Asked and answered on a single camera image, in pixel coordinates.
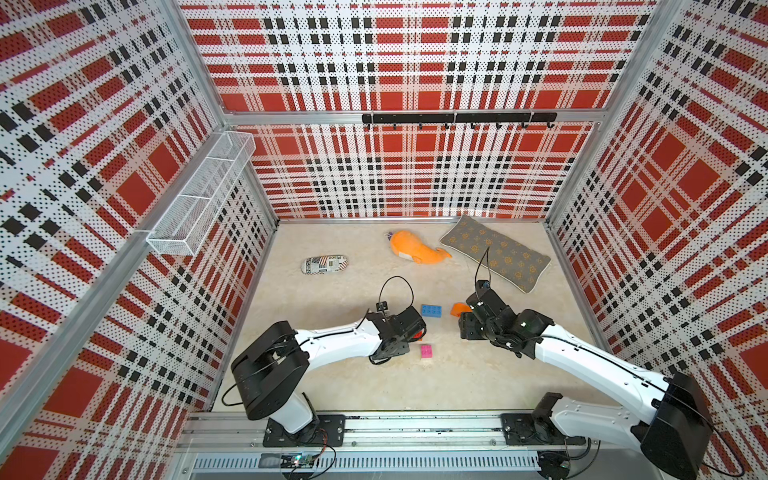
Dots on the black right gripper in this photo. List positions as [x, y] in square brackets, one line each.
[467, 322]

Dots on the green circuit board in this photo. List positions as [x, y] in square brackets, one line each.
[297, 461]

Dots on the orange round lego piece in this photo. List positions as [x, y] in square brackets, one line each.
[459, 309]

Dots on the white wire mesh basket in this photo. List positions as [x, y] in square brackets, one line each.
[186, 223]

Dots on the grey patterned cushion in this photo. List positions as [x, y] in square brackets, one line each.
[510, 259]

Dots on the blue lego brick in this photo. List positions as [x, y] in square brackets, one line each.
[431, 311]

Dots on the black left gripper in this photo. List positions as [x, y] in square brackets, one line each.
[404, 348]

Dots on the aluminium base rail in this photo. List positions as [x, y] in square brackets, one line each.
[400, 445]

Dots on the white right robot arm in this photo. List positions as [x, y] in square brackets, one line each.
[665, 418]

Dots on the orange plush toy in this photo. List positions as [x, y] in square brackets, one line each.
[406, 245]

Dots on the black hook rail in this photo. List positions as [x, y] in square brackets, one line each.
[522, 118]

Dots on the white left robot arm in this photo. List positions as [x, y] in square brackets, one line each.
[268, 372]

